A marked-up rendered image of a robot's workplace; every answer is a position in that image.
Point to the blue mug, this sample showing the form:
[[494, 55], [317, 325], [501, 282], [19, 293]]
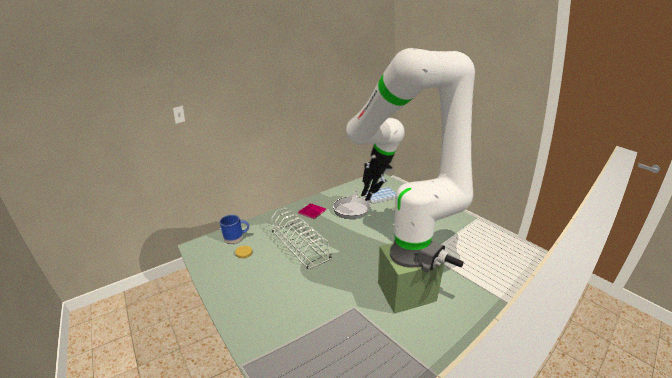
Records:
[[231, 228]]

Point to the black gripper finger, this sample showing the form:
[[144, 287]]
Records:
[[368, 176], [374, 186]]

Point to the pink square coaster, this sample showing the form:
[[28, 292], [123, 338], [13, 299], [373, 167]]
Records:
[[312, 211]]

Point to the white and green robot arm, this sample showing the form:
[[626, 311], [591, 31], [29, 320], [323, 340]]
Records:
[[418, 205]]

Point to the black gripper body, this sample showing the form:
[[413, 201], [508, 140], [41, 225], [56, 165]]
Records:
[[378, 168]]

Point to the white ribbed draining mat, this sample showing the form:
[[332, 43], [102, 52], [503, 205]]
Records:
[[494, 260]]

